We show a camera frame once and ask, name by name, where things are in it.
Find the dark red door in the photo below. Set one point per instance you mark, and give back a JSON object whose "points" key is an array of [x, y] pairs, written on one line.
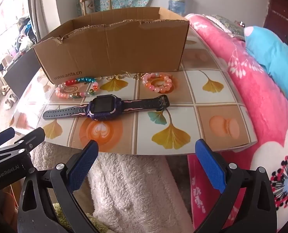
{"points": [[280, 14]]}

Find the pile of clothes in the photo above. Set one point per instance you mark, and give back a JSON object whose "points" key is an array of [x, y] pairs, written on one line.
{"points": [[27, 29]]}

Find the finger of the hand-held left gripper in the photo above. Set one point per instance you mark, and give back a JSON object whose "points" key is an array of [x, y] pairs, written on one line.
{"points": [[3, 136], [34, 136]]}

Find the purple smartwatch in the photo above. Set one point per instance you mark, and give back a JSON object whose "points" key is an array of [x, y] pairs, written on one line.
{"points": [[102, 106]]}

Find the brown cardboard box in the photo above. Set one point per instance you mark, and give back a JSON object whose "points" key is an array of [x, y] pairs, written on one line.
{"points": [[109, 48]]}

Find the white fleece cloth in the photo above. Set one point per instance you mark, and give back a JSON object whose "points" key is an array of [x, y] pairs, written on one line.
{"points": [[134, 191]]}

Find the blue plush pillow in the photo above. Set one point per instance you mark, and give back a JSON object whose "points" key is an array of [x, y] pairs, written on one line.
{"points": [[267, 51]]}

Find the green fluffy cloth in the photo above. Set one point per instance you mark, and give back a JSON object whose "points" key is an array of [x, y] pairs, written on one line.
{"points": [[61, 213]]}

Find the grey patterned cloth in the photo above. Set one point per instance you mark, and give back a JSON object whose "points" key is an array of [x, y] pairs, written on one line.
{"points": [[226, 24]]}

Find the black board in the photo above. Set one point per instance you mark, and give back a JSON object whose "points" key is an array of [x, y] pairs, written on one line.
{"points": [[24, 72]]}

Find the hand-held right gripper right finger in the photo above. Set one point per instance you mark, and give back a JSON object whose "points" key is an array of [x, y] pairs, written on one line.
{"points": [[209, 167]]}

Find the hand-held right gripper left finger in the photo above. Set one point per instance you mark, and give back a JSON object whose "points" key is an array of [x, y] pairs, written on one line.
{"points": [[83, 167]]}

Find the white shoe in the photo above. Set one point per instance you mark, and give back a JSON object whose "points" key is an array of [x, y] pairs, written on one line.
{"points": [[6, 89], [11, 100]]}

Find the blue water bottle pack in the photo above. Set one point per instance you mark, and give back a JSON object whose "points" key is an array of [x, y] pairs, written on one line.
{"points": [[178, 2]]}

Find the pink floral blanket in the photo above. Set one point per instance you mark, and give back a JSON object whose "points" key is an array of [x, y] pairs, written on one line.
{"points": [[255, 89]]}

